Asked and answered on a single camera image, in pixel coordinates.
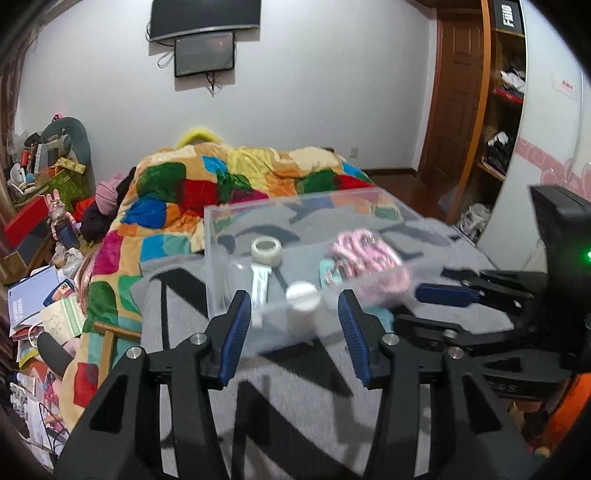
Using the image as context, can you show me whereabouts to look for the clear tape roll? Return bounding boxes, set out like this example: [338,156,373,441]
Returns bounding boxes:
[250,237,283,267]

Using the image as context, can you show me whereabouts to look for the blue white book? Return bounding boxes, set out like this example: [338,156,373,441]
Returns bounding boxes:
[7,268,61,333]

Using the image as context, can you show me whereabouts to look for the silver tube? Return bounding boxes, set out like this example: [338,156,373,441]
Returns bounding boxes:
[249,264,273,328]

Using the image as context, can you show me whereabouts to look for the black white folded clothes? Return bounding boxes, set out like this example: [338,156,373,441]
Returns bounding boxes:
[482,130,515,172]

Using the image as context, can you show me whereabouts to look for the pink rabbit toy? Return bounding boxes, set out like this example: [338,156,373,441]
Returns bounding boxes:
[46,189,80,247]

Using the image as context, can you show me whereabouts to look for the black box with white print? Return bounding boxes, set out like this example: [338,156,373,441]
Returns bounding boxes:
[490,0,526,37]

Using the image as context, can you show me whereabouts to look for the pink chain bundle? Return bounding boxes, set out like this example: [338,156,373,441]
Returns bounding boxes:
[329,229,411,301]

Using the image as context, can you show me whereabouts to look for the black curved wall unit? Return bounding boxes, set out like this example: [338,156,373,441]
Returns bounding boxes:
[150,0,262,41]

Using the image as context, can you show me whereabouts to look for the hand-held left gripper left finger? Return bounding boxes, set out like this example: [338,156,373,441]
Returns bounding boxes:
[53,290,252,480]

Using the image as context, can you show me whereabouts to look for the white plastic bottle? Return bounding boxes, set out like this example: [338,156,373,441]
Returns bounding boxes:
[285,280,320,344]

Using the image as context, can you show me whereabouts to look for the yellow pillow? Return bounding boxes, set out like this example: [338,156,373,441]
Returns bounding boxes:
[174,129,227,149]

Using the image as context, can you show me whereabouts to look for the red wall sticker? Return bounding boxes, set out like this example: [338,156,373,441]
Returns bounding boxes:
[553,71,578,97]

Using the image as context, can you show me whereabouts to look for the grey black patterned blanket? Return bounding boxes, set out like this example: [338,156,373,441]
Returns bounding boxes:
[131,215,525,480]

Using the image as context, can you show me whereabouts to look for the red flat box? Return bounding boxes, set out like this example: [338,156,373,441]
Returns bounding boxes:
[4,196,51,250]

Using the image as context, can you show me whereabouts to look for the colourful patchwork blanket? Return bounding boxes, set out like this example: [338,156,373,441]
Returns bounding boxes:
[62,143,402,418]

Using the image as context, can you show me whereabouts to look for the brown wooden door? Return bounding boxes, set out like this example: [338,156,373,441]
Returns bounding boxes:
[416,0,491,223]

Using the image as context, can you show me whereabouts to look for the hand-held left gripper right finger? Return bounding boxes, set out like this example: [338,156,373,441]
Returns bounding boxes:
[337,290,536,480]

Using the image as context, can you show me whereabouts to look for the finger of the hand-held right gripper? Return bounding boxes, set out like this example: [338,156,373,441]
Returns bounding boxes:
[394,314,574,385]
[414,267,550,317]

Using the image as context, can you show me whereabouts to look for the wooden stool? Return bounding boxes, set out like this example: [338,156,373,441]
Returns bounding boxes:
[95,320,141,388]

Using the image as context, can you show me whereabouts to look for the teal card packet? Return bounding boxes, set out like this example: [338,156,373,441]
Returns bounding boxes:
[320,258,345,289]

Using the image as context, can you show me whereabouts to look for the white sneakers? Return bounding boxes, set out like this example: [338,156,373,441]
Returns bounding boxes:
[456,203,492,241]

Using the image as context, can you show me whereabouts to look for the wall-mounted screen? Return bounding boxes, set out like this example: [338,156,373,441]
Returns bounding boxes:
[174,31,237,78]

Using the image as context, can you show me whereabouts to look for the clear plastic storage box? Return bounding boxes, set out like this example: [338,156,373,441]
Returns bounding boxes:
[203,187,446,356]

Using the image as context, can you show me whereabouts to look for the grey curved pillow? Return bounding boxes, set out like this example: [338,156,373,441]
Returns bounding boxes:
[39,116,92,176]

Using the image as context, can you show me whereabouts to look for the green cardboard box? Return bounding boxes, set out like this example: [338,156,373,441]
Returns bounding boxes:
[37,157,90,204]

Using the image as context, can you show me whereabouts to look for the pink knitted hat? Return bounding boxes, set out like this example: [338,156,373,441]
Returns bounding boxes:
[95,173,126,217]

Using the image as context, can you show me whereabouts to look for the wooden shelf unit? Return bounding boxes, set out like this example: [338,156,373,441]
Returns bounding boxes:
[475,0,529,185]

